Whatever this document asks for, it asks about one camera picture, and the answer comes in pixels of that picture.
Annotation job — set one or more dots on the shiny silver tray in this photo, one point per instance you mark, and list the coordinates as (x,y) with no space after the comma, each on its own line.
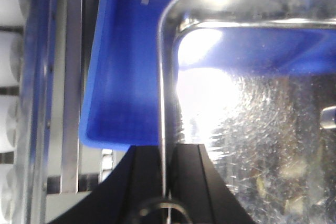
(273,146)

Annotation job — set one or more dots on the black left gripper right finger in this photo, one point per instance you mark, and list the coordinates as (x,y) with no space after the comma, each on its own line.
(199,187)

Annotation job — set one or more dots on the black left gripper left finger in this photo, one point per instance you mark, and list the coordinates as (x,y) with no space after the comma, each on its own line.
(136,179)

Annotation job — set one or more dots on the blue bin lower middle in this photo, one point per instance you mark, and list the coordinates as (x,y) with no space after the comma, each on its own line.
(154,62)

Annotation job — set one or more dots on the roller track rail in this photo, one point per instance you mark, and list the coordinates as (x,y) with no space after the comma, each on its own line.
(47,154)

